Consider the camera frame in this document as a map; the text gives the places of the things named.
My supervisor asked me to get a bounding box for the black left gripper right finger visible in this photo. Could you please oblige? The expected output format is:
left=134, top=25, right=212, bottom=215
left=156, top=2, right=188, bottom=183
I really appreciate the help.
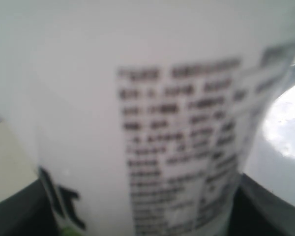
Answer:
left=228, top=175, right=295, bottom=236

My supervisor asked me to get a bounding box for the clear plastic drink bottle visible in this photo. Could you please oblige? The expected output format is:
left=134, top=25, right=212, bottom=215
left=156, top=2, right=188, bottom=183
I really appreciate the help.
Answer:
left=0, top=0, right=295, bottom=236

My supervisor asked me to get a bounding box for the white rectangular plastic tray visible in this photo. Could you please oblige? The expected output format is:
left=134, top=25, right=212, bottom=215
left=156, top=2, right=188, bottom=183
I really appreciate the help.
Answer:
left=244, top=64, right=295, bottom=207

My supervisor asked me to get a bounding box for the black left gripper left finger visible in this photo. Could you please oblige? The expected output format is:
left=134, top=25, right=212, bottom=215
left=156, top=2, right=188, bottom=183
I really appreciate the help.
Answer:
left=0, top=180, right=59, bottom=236

